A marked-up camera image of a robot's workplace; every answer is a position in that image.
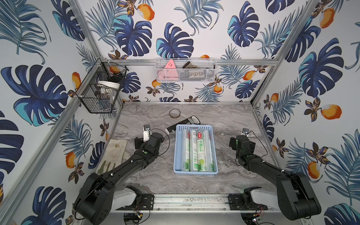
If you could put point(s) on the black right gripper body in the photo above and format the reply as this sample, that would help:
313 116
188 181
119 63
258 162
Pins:
233 141

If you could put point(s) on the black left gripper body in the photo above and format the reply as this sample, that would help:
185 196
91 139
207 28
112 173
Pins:
139 142

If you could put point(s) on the plastic wrap roll green label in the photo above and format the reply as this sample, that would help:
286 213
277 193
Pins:
209 153

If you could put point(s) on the plastic wrap roll green print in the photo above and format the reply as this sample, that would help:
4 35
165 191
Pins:
201 152

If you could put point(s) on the plastic wrap roll red label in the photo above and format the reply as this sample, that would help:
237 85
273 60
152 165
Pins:
193 151

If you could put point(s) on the plastic wrap roll white label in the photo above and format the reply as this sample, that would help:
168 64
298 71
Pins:
185 160

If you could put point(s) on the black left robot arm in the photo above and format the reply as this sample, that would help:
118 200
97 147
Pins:
95 198

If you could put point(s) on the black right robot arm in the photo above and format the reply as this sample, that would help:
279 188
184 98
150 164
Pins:
295 196

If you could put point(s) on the light blue perforated plastic basket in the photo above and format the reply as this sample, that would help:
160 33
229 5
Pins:
178 148

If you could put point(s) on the dark brush in mesh basket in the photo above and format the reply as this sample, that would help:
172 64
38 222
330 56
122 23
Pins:
191 72

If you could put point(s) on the beige cloth glove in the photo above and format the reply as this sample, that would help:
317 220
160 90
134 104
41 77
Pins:
115 154

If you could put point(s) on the pink triangular item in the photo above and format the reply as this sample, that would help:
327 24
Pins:
168 73

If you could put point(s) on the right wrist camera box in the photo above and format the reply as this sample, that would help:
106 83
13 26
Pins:
245 132

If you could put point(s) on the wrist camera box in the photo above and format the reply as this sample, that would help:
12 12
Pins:
146 132
245 132

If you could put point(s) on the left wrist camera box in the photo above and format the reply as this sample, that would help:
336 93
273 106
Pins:
146 132

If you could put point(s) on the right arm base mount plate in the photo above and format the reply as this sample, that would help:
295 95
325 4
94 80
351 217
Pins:
244 201

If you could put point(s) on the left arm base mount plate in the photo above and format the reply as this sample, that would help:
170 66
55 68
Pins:
131 198

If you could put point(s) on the aluminium front rail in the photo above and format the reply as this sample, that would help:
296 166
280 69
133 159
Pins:
205 202

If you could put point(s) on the white bowl in wire basket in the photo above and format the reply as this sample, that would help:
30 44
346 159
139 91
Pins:
107 90

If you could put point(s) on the black wire wall basket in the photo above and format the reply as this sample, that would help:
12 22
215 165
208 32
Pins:
89 92

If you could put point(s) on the white mesh wall basket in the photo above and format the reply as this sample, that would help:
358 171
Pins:
160 63

